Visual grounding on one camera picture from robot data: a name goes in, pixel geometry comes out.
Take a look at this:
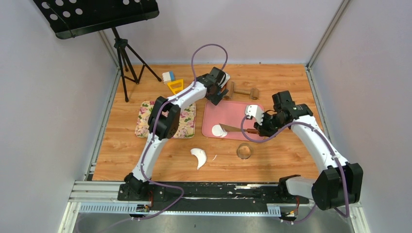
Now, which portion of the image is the pink rectangular tray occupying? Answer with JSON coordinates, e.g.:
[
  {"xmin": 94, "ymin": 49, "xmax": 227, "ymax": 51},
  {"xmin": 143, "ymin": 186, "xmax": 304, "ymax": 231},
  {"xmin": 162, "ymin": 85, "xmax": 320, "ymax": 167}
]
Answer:
[{"xmin": 202, "ymin": 100, "xmax": 264, "ymax": 141}]

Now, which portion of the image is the wooden dough roller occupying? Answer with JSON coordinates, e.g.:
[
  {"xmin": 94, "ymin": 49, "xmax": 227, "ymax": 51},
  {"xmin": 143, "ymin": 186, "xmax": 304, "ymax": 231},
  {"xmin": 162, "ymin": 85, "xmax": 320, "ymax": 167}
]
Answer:
[{"xmin": 224, "ymin": 82, "xmax": 259, "ymax": 100}]

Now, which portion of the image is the metal dough scraper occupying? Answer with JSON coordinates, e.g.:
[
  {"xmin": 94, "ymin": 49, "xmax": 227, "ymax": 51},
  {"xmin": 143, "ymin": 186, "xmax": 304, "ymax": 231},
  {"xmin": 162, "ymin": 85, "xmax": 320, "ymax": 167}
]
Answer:
[{"xmin": 219, "ymin": 123, "xmax": 259, "ymax": 134}]

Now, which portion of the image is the white dough ball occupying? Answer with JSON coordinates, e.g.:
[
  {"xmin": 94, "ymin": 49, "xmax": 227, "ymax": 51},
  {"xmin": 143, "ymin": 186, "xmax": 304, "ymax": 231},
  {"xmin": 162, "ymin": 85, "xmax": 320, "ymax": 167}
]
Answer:
[{"xmin": 211, "ymin": 124, "xmax": 227, "ymax": 137}]

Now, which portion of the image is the round metal cutter ring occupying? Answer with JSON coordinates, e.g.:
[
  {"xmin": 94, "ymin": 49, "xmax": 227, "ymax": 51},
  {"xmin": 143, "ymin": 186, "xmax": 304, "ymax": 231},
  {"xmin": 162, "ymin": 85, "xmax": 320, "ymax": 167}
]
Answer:
[{"xmin": 236, "ymin": 143, "xmax": 254, "ymax": 160}]

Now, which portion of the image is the white dough scrap crescent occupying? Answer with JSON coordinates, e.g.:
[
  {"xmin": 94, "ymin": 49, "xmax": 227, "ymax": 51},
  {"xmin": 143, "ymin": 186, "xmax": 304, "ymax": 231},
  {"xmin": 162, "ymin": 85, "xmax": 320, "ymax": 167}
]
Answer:
[{"xmin": 190, "ymin": 148, "xmax": 207, "ymax": 170}]

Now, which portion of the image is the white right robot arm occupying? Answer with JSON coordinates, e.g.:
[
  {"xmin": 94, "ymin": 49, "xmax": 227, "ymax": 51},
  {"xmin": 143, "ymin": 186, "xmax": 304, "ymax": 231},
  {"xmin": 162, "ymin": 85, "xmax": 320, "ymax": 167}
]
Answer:
[{"xmin": 247, "ymin": 91, "xmax": 363, "ymax": 210}]

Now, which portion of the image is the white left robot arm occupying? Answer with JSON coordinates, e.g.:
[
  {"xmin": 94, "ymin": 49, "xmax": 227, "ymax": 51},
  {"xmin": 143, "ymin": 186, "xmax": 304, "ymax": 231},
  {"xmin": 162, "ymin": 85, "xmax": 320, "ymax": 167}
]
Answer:
[{"xmin": 119, "ymin": 67, "xmax": 230, "ymax": 200}]

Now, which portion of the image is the floral rectangular tray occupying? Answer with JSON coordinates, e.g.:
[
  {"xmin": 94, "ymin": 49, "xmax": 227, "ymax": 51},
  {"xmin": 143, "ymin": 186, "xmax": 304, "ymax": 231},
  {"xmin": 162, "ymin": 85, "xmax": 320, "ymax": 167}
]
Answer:
[{"xmin": 135, "ymin": 101, "xmax": 197, "ymax": 139}]

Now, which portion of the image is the white and blue toy block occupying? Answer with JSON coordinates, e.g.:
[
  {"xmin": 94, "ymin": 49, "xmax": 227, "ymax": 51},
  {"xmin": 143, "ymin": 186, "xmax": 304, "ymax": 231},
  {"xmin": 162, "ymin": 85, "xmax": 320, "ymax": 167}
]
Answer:
[{"xmin": 162, "ymin": 71, "xmax": 175, "ymax": 84}]

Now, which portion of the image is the black tripod stand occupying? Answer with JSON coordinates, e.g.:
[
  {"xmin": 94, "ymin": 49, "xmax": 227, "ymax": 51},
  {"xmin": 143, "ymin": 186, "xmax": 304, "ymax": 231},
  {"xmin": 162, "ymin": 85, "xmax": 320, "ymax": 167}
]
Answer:
[{"xmin": 111, "ymin": 27, "xmax": 162, "ymax": 102}]

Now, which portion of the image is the black perforated stand shelf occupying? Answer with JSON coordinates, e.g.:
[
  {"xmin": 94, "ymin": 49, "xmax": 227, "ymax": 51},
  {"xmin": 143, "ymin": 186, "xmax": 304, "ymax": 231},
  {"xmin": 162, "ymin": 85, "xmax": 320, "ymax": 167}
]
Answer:
[{"xmin": 34, "ymin": 0, "xmax": 159, "ymax": 39}]

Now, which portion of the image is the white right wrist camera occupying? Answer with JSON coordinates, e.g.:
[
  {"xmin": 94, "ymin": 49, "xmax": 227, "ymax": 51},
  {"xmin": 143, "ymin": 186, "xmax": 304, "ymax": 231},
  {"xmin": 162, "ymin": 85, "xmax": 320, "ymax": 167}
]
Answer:
[{"xmin": 245, "ymin": 104, "xmax": 264, "ymax": 126}]

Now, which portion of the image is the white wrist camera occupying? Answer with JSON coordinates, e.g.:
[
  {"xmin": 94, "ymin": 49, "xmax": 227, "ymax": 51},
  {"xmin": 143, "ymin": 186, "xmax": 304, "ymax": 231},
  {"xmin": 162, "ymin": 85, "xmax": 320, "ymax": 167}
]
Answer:
[
  {"xmin": 245, "ymin": 104, "xmax": 264, "ymax": 126},
  {"xmin": 219, "ymin": 72, "xmax": 230, "ymax": 88}
]

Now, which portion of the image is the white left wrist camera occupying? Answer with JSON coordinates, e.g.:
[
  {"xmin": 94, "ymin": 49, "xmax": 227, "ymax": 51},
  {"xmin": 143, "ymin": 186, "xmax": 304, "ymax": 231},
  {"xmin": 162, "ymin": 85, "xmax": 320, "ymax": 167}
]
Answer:
[{"xmin": 219, "ymin": 72, "xmax": 230, "ymax": 88}]

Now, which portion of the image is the yellow triangular toy frame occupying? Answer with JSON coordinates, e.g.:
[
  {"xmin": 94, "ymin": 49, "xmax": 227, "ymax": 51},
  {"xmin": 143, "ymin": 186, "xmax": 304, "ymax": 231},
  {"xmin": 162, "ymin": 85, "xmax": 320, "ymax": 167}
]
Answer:
[{"xmin": 167, "ymin": 79, "xmax": 184, "ymax": 95}]

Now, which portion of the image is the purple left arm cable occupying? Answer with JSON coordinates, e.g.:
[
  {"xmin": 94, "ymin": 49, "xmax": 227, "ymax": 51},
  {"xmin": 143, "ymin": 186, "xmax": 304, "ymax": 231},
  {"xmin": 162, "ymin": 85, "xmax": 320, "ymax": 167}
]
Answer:
[{"xmin": 140, "ymin": 43, "xmax": 229, "ymax": 222}]

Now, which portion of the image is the white slotted cable duct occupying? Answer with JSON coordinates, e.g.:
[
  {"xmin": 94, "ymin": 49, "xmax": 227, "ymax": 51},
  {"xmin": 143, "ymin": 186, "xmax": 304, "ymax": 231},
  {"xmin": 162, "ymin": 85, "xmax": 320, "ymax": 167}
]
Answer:
[{"xmin": 79, "ymin": 203, "xmax": 282, "ymax": 216}]

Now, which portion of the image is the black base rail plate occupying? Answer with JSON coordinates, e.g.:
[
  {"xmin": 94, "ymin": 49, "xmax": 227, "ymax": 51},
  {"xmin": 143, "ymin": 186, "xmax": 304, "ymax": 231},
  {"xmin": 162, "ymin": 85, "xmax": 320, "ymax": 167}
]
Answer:
[{"xmin": 117, "ymin": 182, "xmax": 309, "ymax": 213}]

